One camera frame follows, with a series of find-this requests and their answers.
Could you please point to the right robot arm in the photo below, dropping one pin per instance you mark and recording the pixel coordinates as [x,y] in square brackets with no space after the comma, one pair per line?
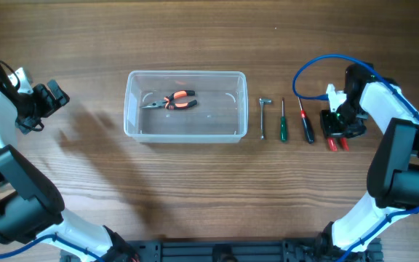
[393,177]

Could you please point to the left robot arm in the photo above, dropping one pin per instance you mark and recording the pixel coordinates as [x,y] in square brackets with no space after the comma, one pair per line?
[32,209]

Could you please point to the orange black needle-nose pliers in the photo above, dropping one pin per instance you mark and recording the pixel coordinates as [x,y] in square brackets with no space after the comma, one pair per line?
[168,102]

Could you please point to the silver L-shaped socket wrench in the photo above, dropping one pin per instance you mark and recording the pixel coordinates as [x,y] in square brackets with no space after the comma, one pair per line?
[262,102]

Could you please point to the clear plastic container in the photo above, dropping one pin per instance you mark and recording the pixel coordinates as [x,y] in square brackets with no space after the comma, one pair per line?
[221,115]

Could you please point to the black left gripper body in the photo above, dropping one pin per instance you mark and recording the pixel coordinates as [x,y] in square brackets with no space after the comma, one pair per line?
[35,106]

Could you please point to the black red handled screwdriver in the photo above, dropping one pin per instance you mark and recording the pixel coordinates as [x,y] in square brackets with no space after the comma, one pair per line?
[307,127]

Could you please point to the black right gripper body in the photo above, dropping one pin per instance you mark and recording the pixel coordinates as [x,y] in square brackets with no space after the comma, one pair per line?
[347,119]

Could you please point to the green handled screwdriver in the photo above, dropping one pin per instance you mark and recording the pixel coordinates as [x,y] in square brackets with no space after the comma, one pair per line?
[283,125]

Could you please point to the red handled snips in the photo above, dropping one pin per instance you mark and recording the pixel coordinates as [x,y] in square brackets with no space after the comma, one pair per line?
[335,143]

